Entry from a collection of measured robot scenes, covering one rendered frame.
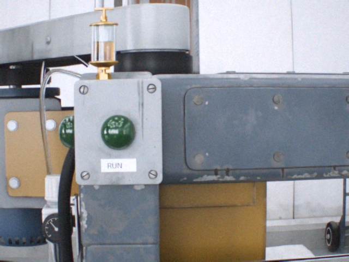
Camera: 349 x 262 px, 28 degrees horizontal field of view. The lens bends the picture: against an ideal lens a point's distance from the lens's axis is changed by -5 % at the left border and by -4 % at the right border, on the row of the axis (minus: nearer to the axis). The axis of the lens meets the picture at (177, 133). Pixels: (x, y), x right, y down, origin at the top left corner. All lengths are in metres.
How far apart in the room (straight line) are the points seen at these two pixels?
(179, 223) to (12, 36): 0.34
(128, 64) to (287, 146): 0.21
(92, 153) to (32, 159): 0.44
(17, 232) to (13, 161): 0.12
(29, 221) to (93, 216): 0.44
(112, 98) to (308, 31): 5.49
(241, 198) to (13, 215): 0.36
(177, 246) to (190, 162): 0.32
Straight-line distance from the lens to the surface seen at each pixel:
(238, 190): 0.93
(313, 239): 6.15
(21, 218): 1.11
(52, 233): 0.88
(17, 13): 5.93
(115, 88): 0.62
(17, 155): 1.06
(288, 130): 0.69
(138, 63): 0.79
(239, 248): 1.00
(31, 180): 1.06
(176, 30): 0.80
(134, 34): 0.79
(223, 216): 0.99
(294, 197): 6.10
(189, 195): 0.93
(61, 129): 0.64
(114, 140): 0.61
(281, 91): 0.69
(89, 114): 0.62
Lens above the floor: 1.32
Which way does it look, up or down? 3 degrees down
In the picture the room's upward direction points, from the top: 1 degrees counter-clockwise
